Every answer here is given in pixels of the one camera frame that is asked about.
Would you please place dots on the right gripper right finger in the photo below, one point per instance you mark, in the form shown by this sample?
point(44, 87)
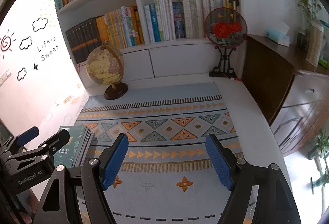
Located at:
point(274, 203)

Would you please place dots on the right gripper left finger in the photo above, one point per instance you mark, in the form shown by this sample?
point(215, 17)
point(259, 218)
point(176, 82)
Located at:
point(59, 201)

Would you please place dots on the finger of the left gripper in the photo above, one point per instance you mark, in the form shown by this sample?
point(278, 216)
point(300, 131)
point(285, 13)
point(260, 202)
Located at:
point(27, 136)
point(51, 144)

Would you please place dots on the stack of books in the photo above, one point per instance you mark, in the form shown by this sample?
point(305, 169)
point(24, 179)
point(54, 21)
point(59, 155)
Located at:
point(73, 153)

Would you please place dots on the left hand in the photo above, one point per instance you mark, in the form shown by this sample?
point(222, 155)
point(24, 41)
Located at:
point(30, 203)

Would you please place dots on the yellow globe wooden base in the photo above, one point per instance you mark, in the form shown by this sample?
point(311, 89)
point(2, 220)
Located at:
point(105, 66)

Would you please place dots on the patterned blue orange table mat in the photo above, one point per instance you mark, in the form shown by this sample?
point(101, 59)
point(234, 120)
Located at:
point(167, 175)

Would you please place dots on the brown wooden cabinet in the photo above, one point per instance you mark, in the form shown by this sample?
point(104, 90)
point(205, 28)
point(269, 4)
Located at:
point(291, 93)

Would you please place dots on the white bookshelf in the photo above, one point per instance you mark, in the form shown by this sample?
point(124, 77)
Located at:
point(157, 38)

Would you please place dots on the blue tissue box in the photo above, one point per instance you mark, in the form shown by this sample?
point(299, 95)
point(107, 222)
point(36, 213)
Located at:
point(278, 34)

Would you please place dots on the red flower round fan ornament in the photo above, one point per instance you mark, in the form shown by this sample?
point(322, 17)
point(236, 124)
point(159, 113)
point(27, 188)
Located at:
point(226, 29)

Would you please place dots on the green potted plant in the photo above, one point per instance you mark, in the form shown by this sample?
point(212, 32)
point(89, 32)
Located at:
point(314, 30)

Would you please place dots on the white wall switch panel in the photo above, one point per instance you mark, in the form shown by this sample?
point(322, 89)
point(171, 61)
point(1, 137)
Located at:
point(5, 77)

